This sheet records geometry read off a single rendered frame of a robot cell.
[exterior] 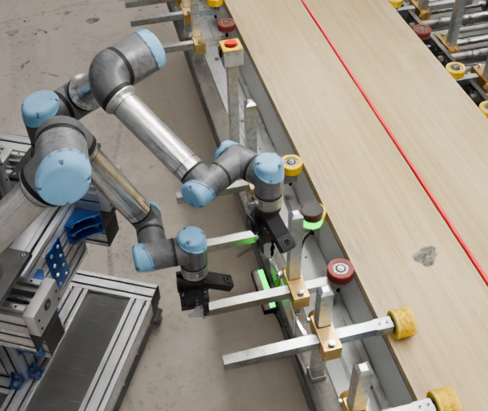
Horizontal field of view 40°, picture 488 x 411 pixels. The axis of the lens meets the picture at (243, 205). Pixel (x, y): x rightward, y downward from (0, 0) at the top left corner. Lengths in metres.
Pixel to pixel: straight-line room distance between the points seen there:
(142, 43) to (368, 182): 0.93
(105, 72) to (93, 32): 3.30
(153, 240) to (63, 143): 0.41
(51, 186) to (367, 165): 1.24
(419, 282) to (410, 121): 0.77
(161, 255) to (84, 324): 1.14
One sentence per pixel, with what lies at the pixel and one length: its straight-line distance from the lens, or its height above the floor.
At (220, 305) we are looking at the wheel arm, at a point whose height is 0.86.
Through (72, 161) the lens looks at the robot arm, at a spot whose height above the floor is 1.53.
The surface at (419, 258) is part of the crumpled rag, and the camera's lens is 2.07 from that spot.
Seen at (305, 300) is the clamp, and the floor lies 0.86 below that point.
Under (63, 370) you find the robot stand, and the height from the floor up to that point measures 0.21.
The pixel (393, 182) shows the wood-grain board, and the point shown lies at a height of 0.90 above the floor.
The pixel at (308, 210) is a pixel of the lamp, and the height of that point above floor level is 1.14.
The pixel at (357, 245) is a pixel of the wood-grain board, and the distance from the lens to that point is 2.08.
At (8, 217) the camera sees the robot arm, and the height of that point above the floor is 1.39.
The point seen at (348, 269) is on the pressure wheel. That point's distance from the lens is 2.01.
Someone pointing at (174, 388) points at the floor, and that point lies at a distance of 2.83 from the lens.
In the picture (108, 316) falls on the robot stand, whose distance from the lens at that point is 2.82.
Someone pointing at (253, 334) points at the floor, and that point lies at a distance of 2.95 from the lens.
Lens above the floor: 2.44
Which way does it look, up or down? 45 degrees down
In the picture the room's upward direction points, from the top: 2 degrees counter-clockwise
